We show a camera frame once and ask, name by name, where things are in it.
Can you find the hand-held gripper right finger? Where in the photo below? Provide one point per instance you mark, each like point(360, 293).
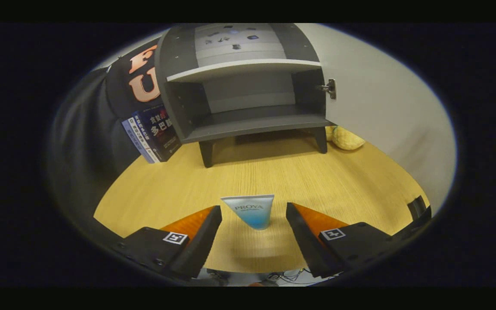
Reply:
point(306, 245)

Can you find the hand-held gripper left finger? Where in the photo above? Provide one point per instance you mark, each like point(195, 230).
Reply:
point(200, 245)

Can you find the blue white tube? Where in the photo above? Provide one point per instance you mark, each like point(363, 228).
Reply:
point(250, 213)

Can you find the white cabinet door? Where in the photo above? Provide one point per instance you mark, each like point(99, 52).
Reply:
point(381, 107)

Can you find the yellow plush toy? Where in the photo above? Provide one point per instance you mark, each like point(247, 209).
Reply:
point(347, 138)

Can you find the dark blue book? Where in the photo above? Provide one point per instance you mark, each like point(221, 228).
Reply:
point(162, 133)

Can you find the light blue book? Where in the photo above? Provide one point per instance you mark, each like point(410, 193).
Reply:
point(138, 142)

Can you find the grey cabinet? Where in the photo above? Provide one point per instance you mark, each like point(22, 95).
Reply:
point(252, 125)

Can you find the metal door hinge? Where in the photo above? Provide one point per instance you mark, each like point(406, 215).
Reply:
point(330, 88)

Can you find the black backdrop cloth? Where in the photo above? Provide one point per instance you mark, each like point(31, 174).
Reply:
point(84, 129)

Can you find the white-edged cabinet shelf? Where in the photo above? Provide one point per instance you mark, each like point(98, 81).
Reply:
point(239, 69)

